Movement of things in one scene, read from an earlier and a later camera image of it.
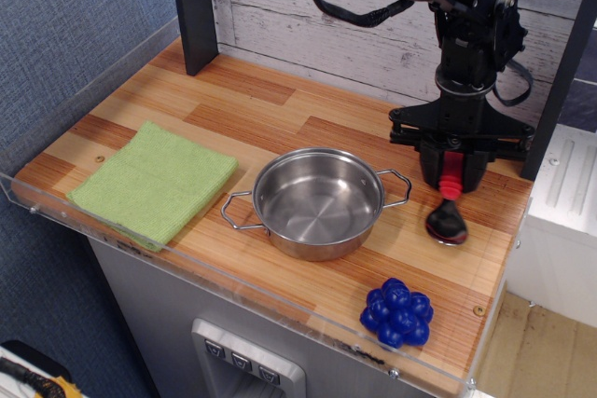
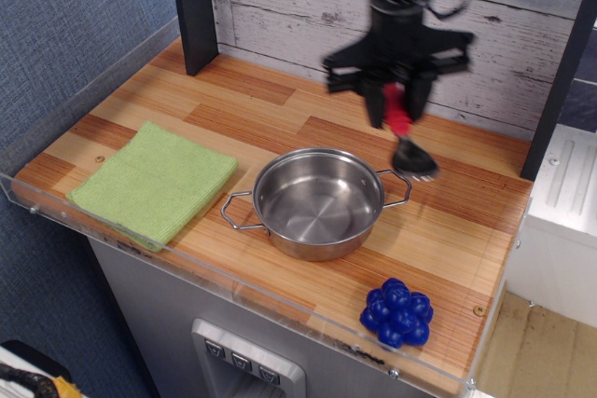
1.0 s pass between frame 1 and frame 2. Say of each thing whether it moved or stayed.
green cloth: stayed
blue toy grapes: stayed
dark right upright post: stayed
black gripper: moved
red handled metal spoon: moved
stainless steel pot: stayed
